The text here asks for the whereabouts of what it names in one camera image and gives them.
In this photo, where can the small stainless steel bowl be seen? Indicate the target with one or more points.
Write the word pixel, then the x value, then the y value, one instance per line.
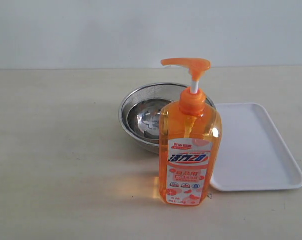
pixel 143 118

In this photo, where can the white rectangular plastic tray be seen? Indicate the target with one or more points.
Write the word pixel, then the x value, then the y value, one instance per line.
pixel 252 155

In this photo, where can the steel mesh colander basket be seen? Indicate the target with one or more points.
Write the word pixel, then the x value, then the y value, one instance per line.
pixel 170 91

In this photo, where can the orange pump soap bottle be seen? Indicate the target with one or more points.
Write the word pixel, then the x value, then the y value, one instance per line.
pixel 190 132

